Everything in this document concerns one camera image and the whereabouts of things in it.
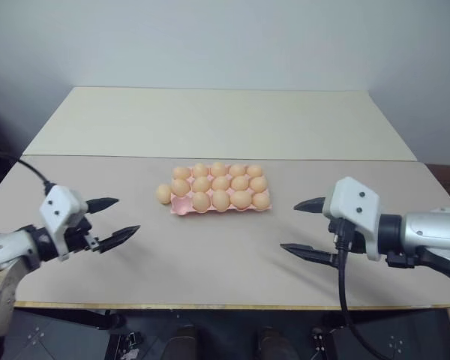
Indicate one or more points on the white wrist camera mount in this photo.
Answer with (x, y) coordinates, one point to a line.
(354, 206)
(62, 210)

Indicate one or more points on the pink plastic egg tray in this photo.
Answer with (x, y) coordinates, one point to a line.
(182, 204)

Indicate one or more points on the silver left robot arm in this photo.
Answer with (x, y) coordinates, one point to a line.
(11, 247)

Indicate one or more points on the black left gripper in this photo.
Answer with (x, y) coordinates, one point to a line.
(83, 236)

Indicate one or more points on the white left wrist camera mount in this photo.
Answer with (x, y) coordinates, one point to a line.
(62, 210)

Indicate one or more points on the tan egg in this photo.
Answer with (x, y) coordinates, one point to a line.
(180, 186)
(240, 199)
(237, 170)
(220, 183)
(200, 170)
(163, 193)
(200, 201)
(240, 182)
(258, 184)
(254, 171)
(221, 200)
(218, 168)
(181, 172)
(201, 184)
(261, 200)

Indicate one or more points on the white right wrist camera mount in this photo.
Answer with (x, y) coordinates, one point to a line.
(354, 206)

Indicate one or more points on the dark rounded brown shape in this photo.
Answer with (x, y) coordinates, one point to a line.
(180, 343)
(272, 343)

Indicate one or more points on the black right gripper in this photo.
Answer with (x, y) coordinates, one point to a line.
(350, 240)

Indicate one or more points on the black box under table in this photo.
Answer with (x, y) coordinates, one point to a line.
(335, 339)

